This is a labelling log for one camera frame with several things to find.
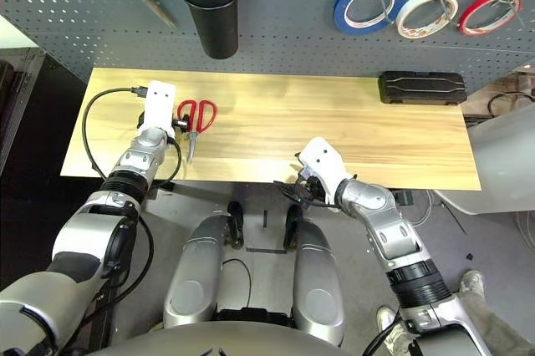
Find black right robot foot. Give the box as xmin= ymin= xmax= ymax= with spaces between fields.
xmin=283 ymin=204 xmax=304 ymax=251

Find light grey curved furniture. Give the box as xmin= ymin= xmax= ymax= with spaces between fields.
xmin=432 ymin=104 xmax=535 ymax=217

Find red handled scissors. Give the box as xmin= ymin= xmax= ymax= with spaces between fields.
xmin=176 ymin=99 xmax=218 ymax=165

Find grey robot torso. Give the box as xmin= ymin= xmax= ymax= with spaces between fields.
xmin=83 ymin=320 xmax=377 ymax=356

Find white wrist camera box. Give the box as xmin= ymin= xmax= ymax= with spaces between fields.
xmin=140 ymin=79 xmax=177 ymax=138
xmin=298 ymin=136 xmax=353 ymax=206

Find black robot foot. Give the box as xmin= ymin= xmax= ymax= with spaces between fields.
xmin=227 ymin=201 xmax=245 ymax=251
xmin=283 ymin=204 xmax=304 ymax=251

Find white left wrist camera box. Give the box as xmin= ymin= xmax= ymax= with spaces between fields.
xmin=140 ymin=79 xmax=177 ymax=138

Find black cup holder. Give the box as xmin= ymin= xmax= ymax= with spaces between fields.
xmin=176 ymin=0 xmax=242 ymax=60

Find black left robot foot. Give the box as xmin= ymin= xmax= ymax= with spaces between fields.
xmin=227 ymin=201 xmax=245 ymax=251

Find thin black cable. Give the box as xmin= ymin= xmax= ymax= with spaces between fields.
xmin=221 ymin=258 xmax=253 ymax=311

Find grey trouser leg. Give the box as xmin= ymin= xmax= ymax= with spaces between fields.
xmin=455 ymin=292 xmax=535 ymax=356

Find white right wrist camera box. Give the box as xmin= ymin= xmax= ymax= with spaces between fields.
xmin=298 ymin=136 xmax=353 ymax=206

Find black cabinet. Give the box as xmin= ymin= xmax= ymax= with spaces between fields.
xmin=0 ymin=47 xmax=110 ymax=356

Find long metal peg hook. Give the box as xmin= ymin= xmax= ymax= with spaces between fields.
xmin=438 ymin=0 xmax=456 ymax=23

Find grey pegboard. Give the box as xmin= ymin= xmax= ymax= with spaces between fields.
xmin=0 ymin=0 xmax=535 ymax=94

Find black plastic tool case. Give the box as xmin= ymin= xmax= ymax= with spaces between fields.
xmin=378 ymin=70 xmax=468 ymax=106

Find grey white sneaker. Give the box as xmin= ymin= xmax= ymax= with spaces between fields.
xmin=459 ymin=270 xmax=486 ymax=298
xmin=375 ymin=306 xmax=405 ymax=356

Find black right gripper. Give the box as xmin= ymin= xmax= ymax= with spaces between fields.
xmin=273 ymin=171 xmax=329 ymax=210

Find black cable loop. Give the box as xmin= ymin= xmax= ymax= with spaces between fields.
xmin=487 ymin=92 xmax=535 ymax=119

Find silver robot leg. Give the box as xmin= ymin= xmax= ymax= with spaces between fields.
xmin=291 ymin=217 xmax=346 ymax=347
xmin=161 ymin=213 xmax=231 ymax=330

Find blue tape roll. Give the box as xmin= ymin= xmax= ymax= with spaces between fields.
xmin=333 ymin=0 xmax=408 ymax=36

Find silver right robot leg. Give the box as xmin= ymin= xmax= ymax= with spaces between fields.
xmin=291 ymin=217 xmax=346 ymax=347

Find silver left robot leg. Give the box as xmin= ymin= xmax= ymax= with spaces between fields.
xmin=161 ymin=213 xmax=231 ymax=330

